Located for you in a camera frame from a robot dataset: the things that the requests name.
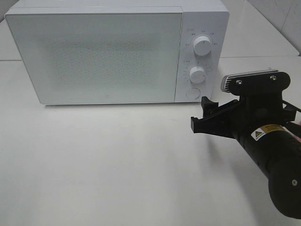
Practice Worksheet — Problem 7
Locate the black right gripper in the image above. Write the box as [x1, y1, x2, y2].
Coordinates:
[191, 93, 296, 139]

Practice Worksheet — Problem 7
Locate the round white door button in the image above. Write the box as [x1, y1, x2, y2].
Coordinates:
[186, 88, 200, 100]

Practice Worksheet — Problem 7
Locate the pink round plate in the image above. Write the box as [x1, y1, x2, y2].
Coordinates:
[291, 123, 301, 142]

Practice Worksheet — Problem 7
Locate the white microwave door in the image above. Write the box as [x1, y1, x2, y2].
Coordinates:
[7, 13, 182, 105]

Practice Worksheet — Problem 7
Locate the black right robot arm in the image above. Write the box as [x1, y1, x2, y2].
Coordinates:
[191, 94, 301, 219]

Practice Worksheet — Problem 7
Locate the lower white timer knob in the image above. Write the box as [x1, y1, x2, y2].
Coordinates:
[189, 66, 206, 84]

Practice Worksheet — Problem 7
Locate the upper white power knob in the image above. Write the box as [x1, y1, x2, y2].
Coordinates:
[192, 35, 212, 57]

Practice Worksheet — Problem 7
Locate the white microwave oven body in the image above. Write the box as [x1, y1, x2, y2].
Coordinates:
[5, 0, 230, 105]

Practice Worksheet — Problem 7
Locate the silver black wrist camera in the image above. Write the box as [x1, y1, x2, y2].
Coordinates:
[221, 69, 291, 97]

